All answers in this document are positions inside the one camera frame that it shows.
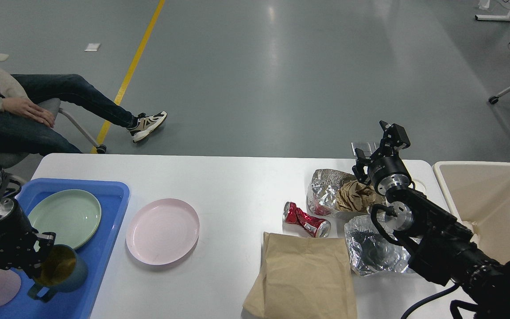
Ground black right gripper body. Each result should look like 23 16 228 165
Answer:
362 153 412 195

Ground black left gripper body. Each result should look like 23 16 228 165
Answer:
0 199 34 268

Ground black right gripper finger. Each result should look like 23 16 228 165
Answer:
380 121 411 157
352 148 371 183

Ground brown paper ball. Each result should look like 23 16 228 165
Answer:
335 180 385 214

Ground dark teal mug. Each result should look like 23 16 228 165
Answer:
27 244 89 303

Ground pink plate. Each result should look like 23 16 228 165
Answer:
126 198 200 266

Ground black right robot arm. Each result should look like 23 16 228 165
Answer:
352 121 510 319

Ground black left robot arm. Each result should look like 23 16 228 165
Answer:
0 165 55 279

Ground floor outlet plates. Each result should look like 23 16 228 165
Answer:
352 142 379 157

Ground translucent plastic cup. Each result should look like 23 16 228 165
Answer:
410 179 427 195

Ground green plate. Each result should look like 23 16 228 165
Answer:
28 189 102 249

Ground crumpled foil bag upper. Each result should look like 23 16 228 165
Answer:
306 169 363 217

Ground crushed red soda can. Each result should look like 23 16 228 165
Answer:
282 202 331 238

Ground grey office chair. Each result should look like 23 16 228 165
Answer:
0 98 107 169

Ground blue plastic tray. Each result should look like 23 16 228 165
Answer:
0 178 130 319

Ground crumpled foil sheet lower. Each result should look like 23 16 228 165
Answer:
344 215 415 277

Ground beige plastic bin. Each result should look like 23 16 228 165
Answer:
433 161 510 263

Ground brown paper bag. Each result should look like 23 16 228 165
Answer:
243 232 358 319

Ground seated person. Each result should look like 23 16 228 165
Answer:
0 67 167 156

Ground white paper on floor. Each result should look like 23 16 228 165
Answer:
84 43 101 52

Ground white table leg frame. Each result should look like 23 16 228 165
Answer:
474 0 510 22

